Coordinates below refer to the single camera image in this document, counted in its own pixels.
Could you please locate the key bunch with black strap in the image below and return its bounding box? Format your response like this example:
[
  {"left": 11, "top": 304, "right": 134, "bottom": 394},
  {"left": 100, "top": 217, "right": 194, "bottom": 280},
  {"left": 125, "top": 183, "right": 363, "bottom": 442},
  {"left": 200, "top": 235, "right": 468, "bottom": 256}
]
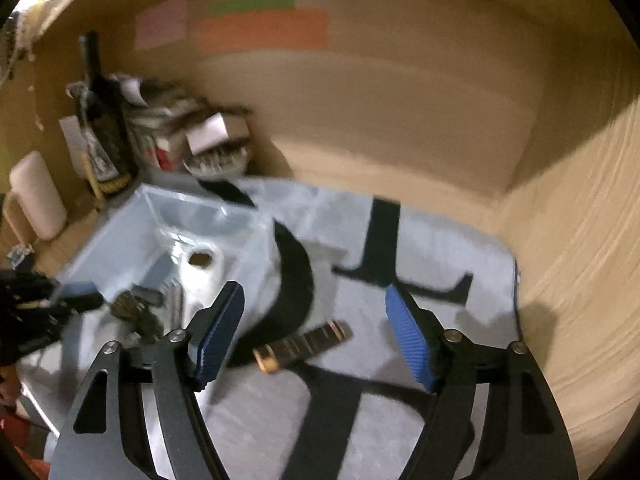
[{"left": 110, "top": 285, "right": 164, "bottom": 344}]

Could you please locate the silver metal pen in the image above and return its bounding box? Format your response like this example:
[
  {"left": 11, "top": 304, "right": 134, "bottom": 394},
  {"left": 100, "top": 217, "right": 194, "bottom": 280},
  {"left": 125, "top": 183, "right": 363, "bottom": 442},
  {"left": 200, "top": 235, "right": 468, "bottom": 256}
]
[{"left": 167, "top": 280, "right": 184, "bottom": 330}]

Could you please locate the clear plastic storage box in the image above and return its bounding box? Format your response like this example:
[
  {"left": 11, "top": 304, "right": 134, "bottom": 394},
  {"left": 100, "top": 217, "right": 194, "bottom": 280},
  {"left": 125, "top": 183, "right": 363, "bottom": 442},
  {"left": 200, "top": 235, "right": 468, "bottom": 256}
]
[{"left": 21, "top": 185, "right": 274, "bottom": 434}]

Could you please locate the white handheld massager device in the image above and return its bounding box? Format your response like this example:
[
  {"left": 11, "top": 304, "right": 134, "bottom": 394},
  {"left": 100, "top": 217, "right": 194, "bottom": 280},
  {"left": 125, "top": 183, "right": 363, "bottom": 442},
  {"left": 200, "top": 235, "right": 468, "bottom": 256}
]
[{"left": 178, "top": 245, "right": 224, "bottom": 321}]

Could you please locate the white handwritten paper note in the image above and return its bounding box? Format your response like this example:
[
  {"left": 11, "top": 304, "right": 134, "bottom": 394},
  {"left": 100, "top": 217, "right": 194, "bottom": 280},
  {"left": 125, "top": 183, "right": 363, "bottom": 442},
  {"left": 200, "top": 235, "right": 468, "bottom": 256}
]
[{"left": 58, "top": 115, "right": 88, "bottom": 181}]

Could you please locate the grey rug with black letters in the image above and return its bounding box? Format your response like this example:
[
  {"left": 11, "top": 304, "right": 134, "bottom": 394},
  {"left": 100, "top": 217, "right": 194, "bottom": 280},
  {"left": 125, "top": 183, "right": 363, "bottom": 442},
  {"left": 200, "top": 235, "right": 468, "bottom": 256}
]
[{"left": 144, "top": 176, "right": 522, "bottom": 480}]

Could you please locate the dark wine bottle elephant label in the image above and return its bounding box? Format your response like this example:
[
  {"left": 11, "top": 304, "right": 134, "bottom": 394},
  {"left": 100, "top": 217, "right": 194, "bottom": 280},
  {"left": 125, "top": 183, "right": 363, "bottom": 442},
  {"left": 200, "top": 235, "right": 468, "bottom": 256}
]
[{"left": 79, "top": 30, "right": 138, "bottom": 196}]

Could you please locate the white bowl of stones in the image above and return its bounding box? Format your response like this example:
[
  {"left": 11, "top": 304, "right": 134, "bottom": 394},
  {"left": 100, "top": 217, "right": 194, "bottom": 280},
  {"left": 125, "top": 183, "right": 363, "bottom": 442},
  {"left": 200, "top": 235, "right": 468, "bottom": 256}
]
[{"left": 183, "top": 146, "right": 250, "bottom": 182}]

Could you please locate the white card box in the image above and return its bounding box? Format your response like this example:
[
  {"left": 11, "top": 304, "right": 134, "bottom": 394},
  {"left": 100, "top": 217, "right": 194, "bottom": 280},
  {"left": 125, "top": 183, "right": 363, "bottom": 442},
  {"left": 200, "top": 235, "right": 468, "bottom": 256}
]
[{"left": 186, "top": 113, "right": 250, "bottom": 156}]

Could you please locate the pink sticky note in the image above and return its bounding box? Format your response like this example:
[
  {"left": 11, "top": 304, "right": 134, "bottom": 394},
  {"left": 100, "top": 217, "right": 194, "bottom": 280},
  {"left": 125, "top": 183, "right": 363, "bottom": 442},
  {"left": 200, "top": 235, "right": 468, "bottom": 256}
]
[{"left": 134, "top": 0, "right": 189, "bottom": 51}]

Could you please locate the green sticky note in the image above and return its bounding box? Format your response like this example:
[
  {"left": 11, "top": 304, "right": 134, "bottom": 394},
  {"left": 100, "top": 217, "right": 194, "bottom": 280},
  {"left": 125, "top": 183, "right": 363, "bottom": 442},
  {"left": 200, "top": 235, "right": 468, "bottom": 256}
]
[{"left": 208, "top": 0, "right": 295, "bottom": 16}]

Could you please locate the orange sticky note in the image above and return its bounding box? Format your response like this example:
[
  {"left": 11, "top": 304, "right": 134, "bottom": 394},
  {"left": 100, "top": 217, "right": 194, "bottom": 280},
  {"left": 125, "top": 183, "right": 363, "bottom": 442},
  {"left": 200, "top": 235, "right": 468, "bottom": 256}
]
[{"left": 194, "top": 9, "right": 330, "bottom": 53}]

